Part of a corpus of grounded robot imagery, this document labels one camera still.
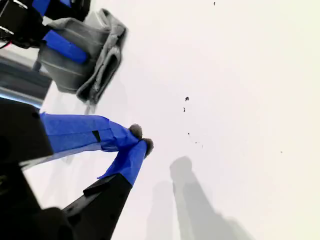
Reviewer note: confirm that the grey striped towel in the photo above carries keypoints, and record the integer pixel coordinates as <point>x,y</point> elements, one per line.
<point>72,72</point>

